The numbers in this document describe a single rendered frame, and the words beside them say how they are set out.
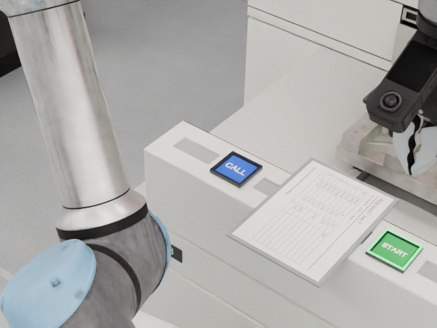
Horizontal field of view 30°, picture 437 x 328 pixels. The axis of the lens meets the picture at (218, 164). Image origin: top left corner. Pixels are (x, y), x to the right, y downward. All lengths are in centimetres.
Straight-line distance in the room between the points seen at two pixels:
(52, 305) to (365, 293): 43
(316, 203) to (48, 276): 43
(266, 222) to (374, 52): 68
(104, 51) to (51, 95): 233
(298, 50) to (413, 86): 95
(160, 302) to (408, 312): 52
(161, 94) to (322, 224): 196
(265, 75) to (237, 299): 74
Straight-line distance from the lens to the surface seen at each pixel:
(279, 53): 184
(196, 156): 122
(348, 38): 172
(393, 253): 109
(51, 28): 95
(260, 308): 127
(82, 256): 90
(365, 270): 108
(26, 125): 293
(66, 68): 95
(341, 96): 161
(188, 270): 133
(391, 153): 134
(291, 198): 115
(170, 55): 324
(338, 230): 111
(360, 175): 139
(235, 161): 120
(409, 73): 88
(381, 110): 86
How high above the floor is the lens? 173
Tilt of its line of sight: 40 degrees down
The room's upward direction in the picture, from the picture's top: 1 degrees clockwise
